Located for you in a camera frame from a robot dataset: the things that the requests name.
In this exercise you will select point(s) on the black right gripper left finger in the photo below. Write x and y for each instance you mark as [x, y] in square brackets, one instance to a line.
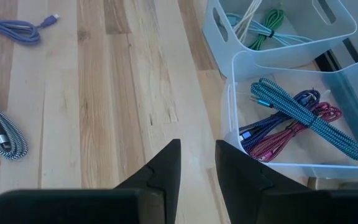
[154, 193]

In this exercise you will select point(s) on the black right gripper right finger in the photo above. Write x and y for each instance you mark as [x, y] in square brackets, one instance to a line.
[247, 193]

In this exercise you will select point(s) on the white plastic bin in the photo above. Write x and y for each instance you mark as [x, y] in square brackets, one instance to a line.
[278, 59]

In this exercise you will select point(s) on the clear plastic bin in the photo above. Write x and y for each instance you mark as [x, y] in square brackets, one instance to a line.
[346, 93]

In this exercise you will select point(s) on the black aluminium table frame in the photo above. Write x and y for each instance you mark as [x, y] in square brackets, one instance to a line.
[328, 59]

